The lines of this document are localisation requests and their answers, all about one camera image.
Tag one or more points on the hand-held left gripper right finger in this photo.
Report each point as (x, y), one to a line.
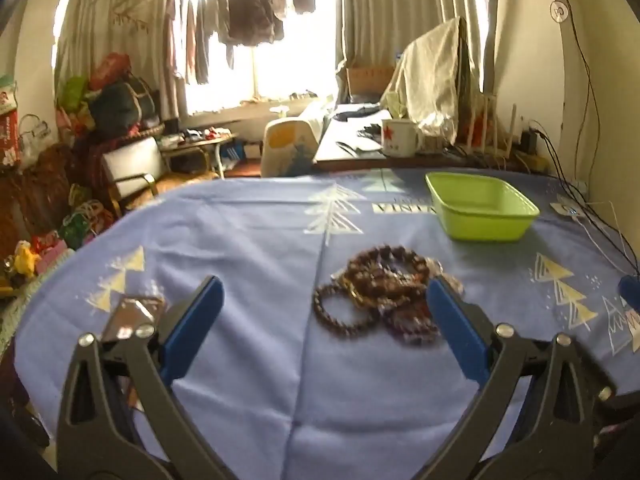
(457, 330)

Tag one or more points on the small folding table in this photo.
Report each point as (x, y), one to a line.
(200, 144)

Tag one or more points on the green plastic basin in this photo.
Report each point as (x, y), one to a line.
(480, 210)

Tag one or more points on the white plastic bag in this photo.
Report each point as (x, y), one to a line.
(35, 135)

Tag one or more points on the white wooden rack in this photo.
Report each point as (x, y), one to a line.
(481, 125)

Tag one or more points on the round white wall hook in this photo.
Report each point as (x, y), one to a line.
(557, 11)

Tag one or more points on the heap of bags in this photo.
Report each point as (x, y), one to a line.
(112, 95)

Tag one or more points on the cardboard box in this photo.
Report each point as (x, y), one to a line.
(367, 79)

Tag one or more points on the red printed bag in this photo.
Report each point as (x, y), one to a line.
(7, 125)

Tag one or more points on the white enamel mug red star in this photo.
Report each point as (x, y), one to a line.
(399, 139)

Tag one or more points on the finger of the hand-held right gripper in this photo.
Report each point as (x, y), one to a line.
(631, 289)

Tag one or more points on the metal chair white back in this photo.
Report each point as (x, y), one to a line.
(132, 165)

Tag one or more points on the beige curtain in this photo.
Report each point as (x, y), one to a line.
(115, 35)
(390, 5)

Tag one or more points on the yellow plush toy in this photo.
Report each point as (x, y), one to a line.
(24, 260)

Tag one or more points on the blue printed tablecloth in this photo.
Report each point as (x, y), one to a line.
(250, 240)

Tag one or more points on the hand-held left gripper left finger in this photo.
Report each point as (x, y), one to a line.
(195, 330)

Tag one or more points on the row of hanging clothes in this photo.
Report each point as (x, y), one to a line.
(250, 10)

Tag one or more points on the wooden desk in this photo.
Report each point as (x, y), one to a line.
(330, 152)

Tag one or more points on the white plastic chair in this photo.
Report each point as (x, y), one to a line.
(290, 147)

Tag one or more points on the cloth-covered monitor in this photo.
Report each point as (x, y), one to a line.
(435, 80)

